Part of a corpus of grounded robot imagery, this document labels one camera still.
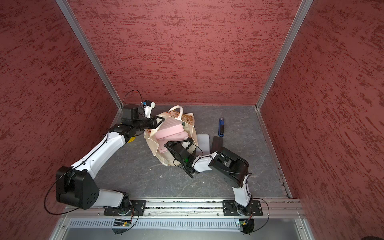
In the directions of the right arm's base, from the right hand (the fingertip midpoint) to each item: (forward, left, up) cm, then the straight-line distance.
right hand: (169, 147), depth 90 cm
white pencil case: (+6, -22, -4) cm, 23 cm away
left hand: (+7, +1, +17) cm, 19 cm away
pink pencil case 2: (+6, -6, +2) cm, 9 cm away
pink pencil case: (+12, 0, +4) cm, 13 cm away
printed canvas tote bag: (-7, +1, -1) cm, 7 cm away
